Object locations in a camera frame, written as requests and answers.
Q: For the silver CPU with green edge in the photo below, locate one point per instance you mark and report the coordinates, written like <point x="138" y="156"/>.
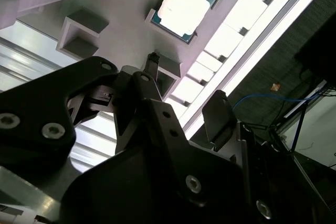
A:
<point x="183" y="6"/>

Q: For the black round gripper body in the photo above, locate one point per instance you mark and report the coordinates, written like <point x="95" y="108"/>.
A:
<point x="131" y="187"/>

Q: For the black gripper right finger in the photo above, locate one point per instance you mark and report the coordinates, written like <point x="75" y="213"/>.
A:
<point x="219" y="119"/>

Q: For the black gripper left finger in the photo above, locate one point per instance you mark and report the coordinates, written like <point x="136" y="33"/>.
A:
<point x="39" y="103"/>

